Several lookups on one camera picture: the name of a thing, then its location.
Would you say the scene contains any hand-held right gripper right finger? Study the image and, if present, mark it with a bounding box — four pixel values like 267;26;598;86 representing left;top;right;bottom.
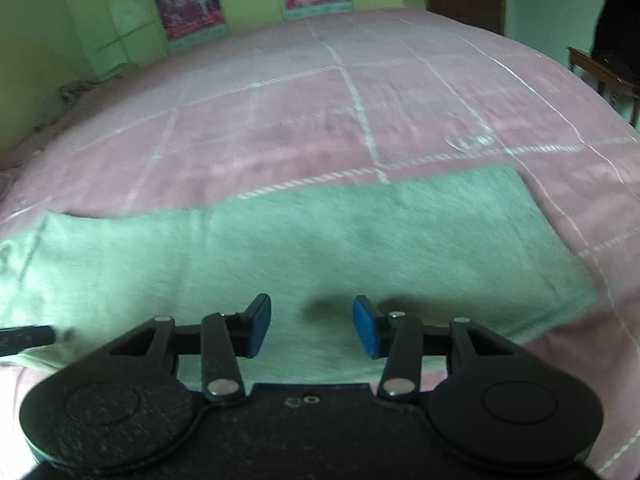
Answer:
352;294;532;402

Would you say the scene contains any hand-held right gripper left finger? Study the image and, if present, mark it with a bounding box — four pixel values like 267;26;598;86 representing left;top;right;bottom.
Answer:
99;293;273;404

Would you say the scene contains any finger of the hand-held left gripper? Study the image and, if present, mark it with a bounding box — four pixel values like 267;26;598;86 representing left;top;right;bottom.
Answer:
0;324;57;359

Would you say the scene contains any green towel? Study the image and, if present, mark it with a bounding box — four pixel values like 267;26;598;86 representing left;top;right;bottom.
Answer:
0;164;602;397

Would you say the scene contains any pink checked bed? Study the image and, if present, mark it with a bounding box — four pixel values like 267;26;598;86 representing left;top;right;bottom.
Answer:
0;7;640;480

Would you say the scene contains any wooden chair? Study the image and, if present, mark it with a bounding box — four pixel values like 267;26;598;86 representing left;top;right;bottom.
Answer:
567;46;640;128

